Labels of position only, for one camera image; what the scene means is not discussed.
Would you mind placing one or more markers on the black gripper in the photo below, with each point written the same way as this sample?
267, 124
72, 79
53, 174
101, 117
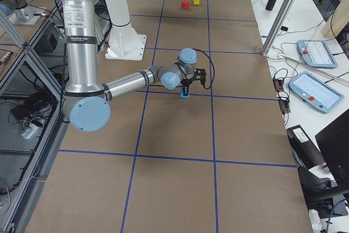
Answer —
186, 82

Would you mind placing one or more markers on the teach pendant tablet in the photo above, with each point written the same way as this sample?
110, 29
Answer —
316, 53
315, 92

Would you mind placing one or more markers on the black label printer box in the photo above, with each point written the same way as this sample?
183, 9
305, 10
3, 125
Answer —
306, 151

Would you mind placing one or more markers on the far teach pendant tablet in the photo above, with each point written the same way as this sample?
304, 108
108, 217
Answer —
316, 53

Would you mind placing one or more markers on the aluminium frame post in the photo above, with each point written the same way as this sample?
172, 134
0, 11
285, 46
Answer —
279, 20

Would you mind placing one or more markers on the black computer monitor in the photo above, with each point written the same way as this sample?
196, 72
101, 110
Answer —
333, 144

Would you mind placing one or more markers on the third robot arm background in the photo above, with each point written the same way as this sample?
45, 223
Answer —
20, 13

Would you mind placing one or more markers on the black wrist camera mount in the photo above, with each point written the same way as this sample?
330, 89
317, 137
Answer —
200, 75

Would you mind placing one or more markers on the orange black electronics board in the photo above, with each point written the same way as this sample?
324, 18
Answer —
282, 95

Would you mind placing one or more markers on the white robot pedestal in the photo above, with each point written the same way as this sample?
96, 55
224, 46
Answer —
124, 42

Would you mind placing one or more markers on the red wooden block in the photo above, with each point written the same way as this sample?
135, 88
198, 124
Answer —
185, 4

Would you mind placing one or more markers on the near teach pendant tablet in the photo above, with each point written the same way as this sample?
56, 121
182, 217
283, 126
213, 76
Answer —
315, 92

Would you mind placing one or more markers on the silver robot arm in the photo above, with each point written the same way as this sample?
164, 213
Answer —
86, 103

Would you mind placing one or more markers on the blue wooden block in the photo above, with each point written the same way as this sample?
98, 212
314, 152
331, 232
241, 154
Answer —
181, 94

